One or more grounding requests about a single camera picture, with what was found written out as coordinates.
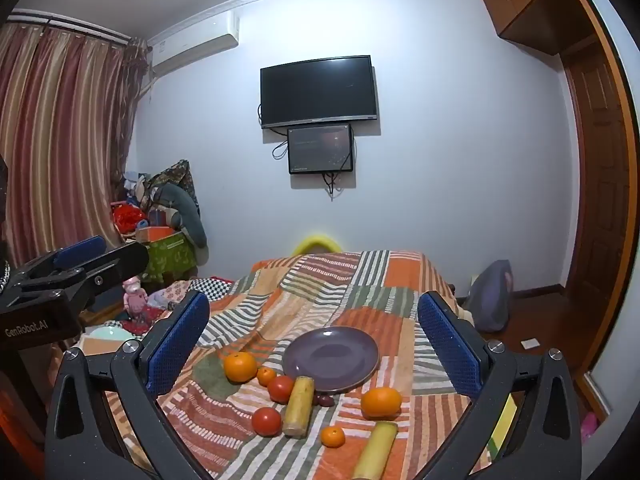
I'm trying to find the orange box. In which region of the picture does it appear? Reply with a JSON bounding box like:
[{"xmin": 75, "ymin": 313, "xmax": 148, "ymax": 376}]
[{"xmin": 136, "ymin": 226, "xmax": 176, "ymax": 243}]

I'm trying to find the striped red curtain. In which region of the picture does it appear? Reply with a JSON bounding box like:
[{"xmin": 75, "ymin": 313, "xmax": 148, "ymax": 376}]
[{"xmin": 0, "ymin": 22, "xmax": 151, "ymax": 266}]

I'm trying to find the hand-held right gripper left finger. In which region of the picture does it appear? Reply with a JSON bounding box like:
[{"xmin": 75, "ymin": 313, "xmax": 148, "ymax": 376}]
[{"xmin": 45, "ymin": 290, "xmax": 221, "ymax": 480}]

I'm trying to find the pale floral cloth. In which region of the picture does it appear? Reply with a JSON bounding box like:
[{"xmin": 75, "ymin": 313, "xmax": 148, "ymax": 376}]
[{"xmin": 149, "ymin": 280, "xmax": 193, "ymax": 311}]

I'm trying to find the red tomato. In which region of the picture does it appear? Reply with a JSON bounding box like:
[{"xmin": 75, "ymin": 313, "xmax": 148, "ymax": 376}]
[
  {"xmin": 251, "ymin": 407, "xmax": 282, "ymax": 437},
  {"xmin": 267, "ymin": 375, "xmax": 296, "ymax": 404}
]

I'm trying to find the green printed box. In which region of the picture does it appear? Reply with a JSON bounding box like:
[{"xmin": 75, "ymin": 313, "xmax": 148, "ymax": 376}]
[{"xmin": 142, "ymin": 237, "xmax": 196, "ymax": 283}]

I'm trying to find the black wall television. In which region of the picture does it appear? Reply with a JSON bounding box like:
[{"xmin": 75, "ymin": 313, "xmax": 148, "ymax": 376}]
[{"xmin": 260, "ymin": 55, "xmax": 377, "ymax": 130}]

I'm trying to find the yellow-green sugarcane piece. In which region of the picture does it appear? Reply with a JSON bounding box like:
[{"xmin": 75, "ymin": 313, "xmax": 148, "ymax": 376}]
[
  {"xmin": 283, "ymin": 376, "xmax": 316, "ymax": 438},
  {"xmin": 352, "ymin": 421, "xmax": 399, "ymax": 480}
]

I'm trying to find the striped patchwork blanket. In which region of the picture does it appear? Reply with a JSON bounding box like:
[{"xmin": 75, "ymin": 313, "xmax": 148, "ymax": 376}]
[{"xmin": 80, "ymin": 249, "xmax": 506, "ymax": 480}]

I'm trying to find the wooden overhead cabinet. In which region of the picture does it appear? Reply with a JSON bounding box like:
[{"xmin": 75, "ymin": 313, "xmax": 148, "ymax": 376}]
[{"xmin": 480, "ymin": 0, "xmax": 601, "ymax": 56}]

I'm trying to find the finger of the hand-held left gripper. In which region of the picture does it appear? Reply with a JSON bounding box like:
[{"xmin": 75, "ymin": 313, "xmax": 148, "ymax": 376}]
[
  {"xmin": 10, "ymin": 235, "xmax": 107, "ymax": 285},
  {"xmin": 30, "ymin": 243, "xmax": 151, "ymax": 314}
]

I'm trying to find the dark patterned cloth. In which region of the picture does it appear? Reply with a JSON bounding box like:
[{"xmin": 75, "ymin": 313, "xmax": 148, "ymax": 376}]
[{"xmin": 147, "ymin": 160, "xmax": 201, "ymax": 211}]

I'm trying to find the brown wooden door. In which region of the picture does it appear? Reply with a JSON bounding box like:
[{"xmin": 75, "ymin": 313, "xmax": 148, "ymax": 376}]
[{"xmin": 560, "ymin": 40, "xmax": 636, "ymax": 376}]

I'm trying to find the black white checkered cloth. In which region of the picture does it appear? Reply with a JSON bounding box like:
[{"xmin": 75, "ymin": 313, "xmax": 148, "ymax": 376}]
[{"xmin": 190, "ymin": 277, "xmax": 233, "ymax": 302}]

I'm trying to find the pink toy figure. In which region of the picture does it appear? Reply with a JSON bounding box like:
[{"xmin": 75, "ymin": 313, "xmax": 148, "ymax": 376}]
[{"xmin": 122, "ymin": 276, "xmax": 148, "ymax": 318}]

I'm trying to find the yellow plastic stool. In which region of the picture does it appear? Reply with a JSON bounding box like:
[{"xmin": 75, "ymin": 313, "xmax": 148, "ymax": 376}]
[{"xmin": 291, "ymin": 232, "xmax": 345, "ymax": 256}]

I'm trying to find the grey bag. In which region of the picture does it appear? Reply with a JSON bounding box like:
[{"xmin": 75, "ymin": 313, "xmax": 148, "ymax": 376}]
[{"xmin": 467, "ymin": 260, "xmax": 515, "ymax": 333}]

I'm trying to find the black monitor cable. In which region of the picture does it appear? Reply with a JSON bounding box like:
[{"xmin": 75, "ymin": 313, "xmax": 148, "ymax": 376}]
[{"xmin": 322, "ymin": 172, "xmax": 351, "ymax": 202}]

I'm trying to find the white air conditioner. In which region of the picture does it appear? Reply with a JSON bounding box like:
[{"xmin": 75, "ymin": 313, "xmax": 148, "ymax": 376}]
[{"xmin": 148, "ymin": 11, "xmax": 241, "ymax": 73}]

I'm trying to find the purple plate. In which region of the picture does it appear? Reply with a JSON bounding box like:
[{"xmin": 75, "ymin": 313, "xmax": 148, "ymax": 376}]
[{"xmin": 282, "ymin": 326, "xmax": 380, "ymax": 394}]

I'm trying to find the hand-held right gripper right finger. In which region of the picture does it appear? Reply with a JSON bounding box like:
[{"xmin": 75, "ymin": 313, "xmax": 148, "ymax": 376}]
[{"xmin": 416, "ymin": 290, "xmax": 584, "ymax": 480}]

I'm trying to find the red plastic bag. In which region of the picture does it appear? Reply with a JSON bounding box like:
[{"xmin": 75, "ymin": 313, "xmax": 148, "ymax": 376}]
[{"xmin": 112, "ymin": 205, "xmax": 149, "ymax": 233}]

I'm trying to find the small black monitor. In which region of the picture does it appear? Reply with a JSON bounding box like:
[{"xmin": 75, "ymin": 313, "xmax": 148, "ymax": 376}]
[{"xmin": 287, "ymin": 124, "xmax": 354, "ymax": 175}]

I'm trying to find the large orange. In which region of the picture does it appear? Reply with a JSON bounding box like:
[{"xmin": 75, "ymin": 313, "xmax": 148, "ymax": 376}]
[
  {"xmin": 223, "ymin": 352, "xmax": 258, "ymax": 385},
  {"xmin": 360, "ymin": 387, "xmax": 403, "ymax": 421}
]

